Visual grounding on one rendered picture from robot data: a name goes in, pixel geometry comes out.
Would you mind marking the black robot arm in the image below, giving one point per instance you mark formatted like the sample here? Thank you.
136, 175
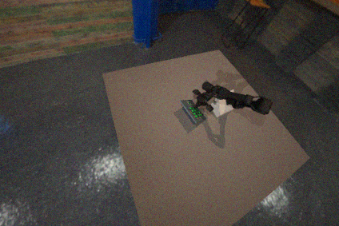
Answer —
237, 100

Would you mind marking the grey switch panel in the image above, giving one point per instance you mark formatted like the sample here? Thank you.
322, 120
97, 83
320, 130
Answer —
194, 114

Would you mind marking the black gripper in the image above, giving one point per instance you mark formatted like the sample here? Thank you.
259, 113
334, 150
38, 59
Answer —
209, 107

